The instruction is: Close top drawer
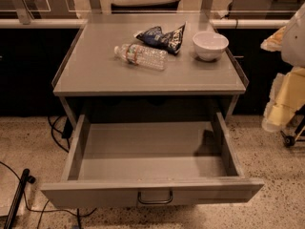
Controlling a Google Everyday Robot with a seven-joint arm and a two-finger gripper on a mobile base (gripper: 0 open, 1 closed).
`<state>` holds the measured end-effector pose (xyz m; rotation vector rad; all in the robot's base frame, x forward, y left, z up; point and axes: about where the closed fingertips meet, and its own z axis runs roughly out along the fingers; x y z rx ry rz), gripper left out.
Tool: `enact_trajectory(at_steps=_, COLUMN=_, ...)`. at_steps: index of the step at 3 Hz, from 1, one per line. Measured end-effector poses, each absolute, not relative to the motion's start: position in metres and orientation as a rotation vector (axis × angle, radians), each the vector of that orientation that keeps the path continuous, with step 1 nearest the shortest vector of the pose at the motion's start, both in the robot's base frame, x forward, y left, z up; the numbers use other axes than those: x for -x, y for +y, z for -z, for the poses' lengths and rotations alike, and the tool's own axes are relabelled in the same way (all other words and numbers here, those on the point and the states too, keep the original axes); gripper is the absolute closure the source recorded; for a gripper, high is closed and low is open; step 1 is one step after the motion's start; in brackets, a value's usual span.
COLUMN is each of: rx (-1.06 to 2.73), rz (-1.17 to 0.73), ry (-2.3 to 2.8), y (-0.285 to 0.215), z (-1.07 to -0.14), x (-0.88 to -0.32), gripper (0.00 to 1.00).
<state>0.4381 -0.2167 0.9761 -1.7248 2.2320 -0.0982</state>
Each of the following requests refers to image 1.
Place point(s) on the grey metal cabinet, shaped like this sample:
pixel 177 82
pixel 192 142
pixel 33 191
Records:
pixel 92 69

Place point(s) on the blue chip bag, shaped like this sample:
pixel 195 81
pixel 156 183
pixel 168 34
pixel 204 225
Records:
pixel 156 38

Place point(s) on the black wheeled stand base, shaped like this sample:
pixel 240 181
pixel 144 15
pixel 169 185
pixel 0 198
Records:
pixel 298 136

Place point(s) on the grey top drawer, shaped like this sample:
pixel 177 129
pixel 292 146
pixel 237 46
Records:
pixel 109 163

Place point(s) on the clear plastic water bottle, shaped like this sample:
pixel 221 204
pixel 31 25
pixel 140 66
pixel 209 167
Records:
pixel 142 56

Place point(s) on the black tripod leg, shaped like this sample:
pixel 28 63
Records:
pixel 23 181

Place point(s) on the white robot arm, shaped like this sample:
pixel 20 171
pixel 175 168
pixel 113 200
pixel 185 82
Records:
pixel 289 40

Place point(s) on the metal drawer handle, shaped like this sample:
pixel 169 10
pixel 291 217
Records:
pixel 154 198

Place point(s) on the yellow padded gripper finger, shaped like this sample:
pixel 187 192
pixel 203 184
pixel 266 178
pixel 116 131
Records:
pixel 287 96

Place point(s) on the white ceramic bowl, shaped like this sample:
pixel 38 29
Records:
pixel 209 45

